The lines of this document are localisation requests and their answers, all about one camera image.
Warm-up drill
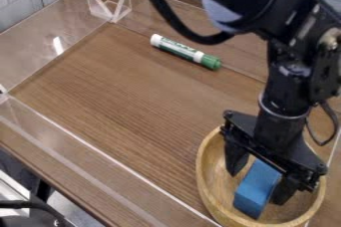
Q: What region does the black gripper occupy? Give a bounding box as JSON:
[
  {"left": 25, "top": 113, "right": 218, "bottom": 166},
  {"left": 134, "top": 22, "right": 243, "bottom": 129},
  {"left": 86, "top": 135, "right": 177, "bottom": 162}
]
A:
[{"left": 220, "top": 93, "right": 328, "bottom": 205}]

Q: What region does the blue rectangular block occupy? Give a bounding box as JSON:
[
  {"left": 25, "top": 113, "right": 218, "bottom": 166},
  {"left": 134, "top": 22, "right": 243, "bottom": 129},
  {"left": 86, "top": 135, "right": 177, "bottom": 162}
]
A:
[{"left": 233, "top": 160, "right": 281, "bottom": 219}]

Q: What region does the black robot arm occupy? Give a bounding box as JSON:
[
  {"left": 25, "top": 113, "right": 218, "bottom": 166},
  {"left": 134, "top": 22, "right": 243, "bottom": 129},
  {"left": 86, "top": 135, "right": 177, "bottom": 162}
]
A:
[{"left": 150, "top": 0, "right": 341, "bottom": 205}]

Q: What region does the brown wooden bowl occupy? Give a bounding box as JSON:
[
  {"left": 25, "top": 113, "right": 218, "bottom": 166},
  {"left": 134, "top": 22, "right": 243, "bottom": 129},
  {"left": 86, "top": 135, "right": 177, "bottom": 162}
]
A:
[{"left": 196, "top": 127, "right": 327, "bottom": 227}]

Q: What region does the green and white marker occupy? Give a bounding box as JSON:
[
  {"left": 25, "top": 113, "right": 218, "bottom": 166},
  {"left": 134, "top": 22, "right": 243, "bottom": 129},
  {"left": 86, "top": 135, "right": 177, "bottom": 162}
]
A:
[{"left": 150, "top": 34, "right": 221, "bottom": 71}]

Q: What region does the black metal table leg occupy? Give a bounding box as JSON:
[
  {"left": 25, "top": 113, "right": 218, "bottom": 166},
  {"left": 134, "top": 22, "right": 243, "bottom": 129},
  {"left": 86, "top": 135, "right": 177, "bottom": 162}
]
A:
[{"left": 37, "top": 179, "right": 53, "bottom": 202}]

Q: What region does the black cable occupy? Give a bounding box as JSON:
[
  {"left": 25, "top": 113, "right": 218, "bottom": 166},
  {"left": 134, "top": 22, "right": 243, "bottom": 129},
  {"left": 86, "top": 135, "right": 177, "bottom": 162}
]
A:
[{"left": 0, "top": 200, "right": 69, "bottom": 227}]

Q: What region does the clear acrylic tray wall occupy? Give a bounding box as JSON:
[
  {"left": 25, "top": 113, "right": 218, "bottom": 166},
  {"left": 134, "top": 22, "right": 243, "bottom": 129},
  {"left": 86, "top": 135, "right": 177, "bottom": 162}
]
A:
[{"left": 0, "top": 0, "right": 265, "bottom": 227}]

